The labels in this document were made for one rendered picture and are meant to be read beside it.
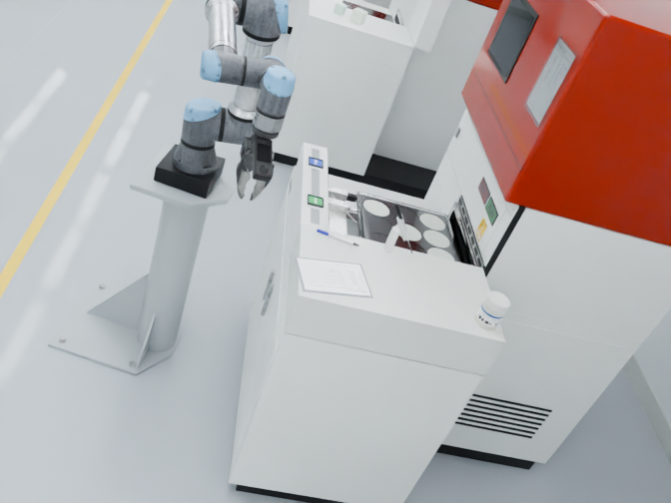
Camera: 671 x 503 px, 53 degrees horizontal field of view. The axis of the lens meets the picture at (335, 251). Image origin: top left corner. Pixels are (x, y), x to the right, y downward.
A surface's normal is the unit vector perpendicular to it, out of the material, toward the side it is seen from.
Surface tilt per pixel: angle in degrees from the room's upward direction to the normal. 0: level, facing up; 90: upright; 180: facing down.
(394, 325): 90
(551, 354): 90
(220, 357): 0
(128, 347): 0
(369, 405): 90
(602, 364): 90
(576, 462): 0
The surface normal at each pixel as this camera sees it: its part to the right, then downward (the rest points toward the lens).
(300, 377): 0.02, 0.60
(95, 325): 0.30, -0.77
